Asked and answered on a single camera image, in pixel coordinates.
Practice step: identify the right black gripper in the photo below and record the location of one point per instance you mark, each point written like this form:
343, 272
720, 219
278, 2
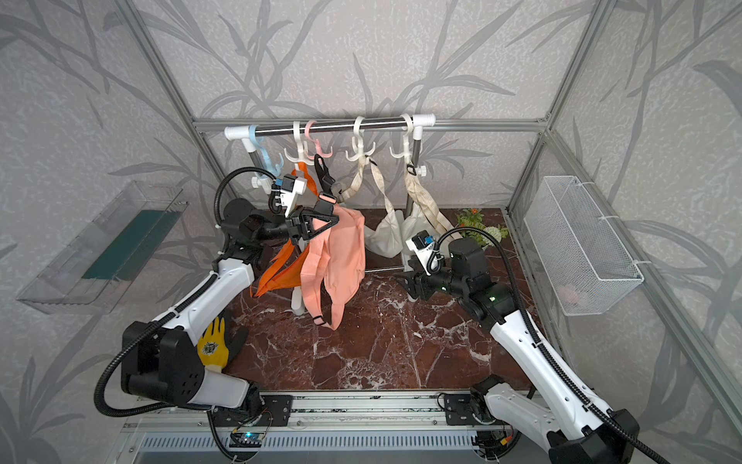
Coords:
415, 280

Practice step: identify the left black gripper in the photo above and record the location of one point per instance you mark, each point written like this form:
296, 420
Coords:
299, 223

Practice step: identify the orange crescent bag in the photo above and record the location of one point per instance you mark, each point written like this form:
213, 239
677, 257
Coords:
282, 274

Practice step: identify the pink bag with braided strap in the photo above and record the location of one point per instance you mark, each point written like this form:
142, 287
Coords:
334, 266

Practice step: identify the black bag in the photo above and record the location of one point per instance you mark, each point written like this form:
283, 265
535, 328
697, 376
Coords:
326, 181

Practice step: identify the cream bag with brown-striped strap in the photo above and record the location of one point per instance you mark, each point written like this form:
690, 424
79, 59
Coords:
425, 215

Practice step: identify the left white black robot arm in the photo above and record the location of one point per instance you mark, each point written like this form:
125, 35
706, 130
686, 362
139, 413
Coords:
175, 360

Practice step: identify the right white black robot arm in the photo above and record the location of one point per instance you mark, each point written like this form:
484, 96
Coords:
572, 423

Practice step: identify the blue plastic hook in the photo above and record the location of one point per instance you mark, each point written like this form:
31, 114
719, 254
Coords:
264, 157

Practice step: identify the white plastic hook left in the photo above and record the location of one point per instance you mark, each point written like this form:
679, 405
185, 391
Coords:
302, 155

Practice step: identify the white plastic hook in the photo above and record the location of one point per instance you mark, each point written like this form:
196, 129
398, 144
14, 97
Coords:
406, 152
302, 155
358, 144

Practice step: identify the pink plastic hook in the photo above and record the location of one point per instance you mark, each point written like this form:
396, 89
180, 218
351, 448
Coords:
319, 151

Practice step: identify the white plastic hook middle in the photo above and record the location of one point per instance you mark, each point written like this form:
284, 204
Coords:
358, 144

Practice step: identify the white plastic hook right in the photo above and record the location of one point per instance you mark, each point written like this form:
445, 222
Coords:
406, 152

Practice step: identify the white pot with artificial plant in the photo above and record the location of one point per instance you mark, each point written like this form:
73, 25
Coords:
475, 218

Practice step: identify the white and steel clothes rack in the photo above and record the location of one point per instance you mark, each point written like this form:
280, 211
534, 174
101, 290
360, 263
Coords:
323, 221

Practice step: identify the yellow black work glove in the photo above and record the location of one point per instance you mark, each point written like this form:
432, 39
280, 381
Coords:
217, 348

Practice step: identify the pink item in basket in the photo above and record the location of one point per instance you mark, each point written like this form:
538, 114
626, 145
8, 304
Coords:
570, 295

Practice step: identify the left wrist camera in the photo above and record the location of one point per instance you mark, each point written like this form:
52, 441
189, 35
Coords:
285, 194

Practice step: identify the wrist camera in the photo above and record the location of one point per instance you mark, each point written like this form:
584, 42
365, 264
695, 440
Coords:
285, 194
422, 245

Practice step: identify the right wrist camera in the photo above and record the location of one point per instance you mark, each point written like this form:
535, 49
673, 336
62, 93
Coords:
422, 245

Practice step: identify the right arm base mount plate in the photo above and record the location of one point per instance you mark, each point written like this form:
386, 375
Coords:
460, 409

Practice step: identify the aluminium front rail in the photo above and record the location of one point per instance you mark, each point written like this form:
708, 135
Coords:
315, 411

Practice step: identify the white wire mesh basket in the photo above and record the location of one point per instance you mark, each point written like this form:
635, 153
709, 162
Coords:
577, 244

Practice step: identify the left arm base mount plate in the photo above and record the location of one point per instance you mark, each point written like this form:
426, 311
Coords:
269, 409

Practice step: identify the clear acrylic wall shelf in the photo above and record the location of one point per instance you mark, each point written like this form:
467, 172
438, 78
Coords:
93, 273

